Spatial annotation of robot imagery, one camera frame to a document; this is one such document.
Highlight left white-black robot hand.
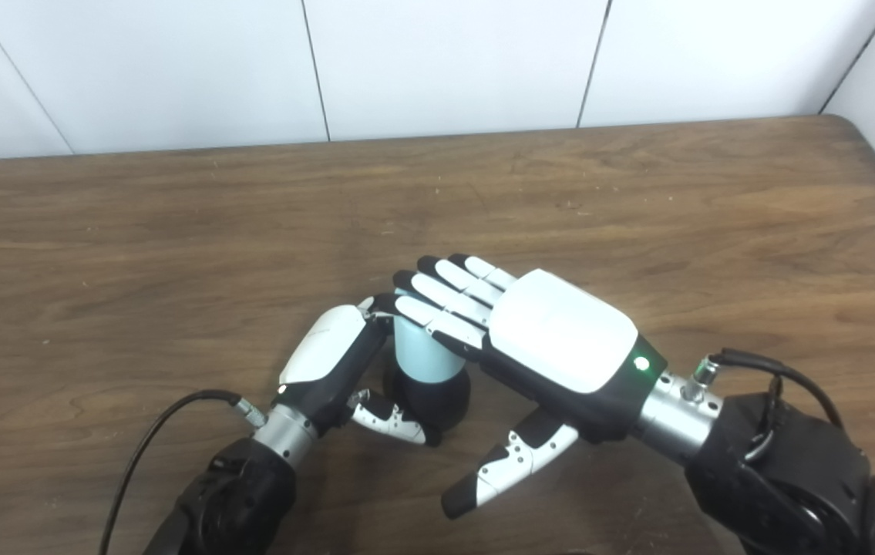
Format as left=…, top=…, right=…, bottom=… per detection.
left=274, top=293, right=442, bottom=448

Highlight right white-black robot hand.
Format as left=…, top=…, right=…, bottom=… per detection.
left=392, top=254, right=669, bottom=521

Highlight light-blue hose piece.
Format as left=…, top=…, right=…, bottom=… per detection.
left=392, top=289, right=467, bottom=384

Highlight black flared nozzle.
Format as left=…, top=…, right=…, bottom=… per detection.
left=383, top=366, right=473, bottom=444

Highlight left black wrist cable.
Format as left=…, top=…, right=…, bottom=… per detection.
left=98, top=389, right=268, bottom=555

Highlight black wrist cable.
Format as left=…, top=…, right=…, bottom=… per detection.
left=98, top=389, right=268, bottom=555
left=682, top=348, right=846, bottom=463

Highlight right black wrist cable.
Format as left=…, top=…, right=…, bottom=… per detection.
left=682, top=348, right=846, bottom=463

